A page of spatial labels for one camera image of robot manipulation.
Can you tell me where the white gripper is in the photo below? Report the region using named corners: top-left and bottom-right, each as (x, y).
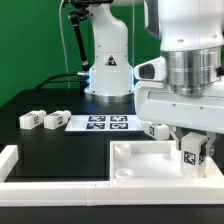
top-left (134, 57), bottom-right (224, 157)

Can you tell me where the white square tabletop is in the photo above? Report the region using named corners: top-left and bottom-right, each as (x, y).
top-left (110, 141), bottom-right (224, 182)

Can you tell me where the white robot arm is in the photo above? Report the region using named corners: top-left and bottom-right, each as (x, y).
top-left (85, 0), bottom-right (224, 140)

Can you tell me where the white U-shaped obstacle fence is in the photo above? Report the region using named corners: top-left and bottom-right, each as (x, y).
top-left (0, 145), bottom-right (224, 207)

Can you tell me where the white marker tag sheet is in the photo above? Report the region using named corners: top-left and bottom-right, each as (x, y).
top-left (66, 115), bottom-right (143, 132)

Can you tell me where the white cable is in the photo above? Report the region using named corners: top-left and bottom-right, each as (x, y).
top-left (58, 0), bottom-right (72, 90)

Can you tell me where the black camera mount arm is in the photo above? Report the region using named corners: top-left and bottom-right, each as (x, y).
top-left (62, 0), bottom-right (114, 71)

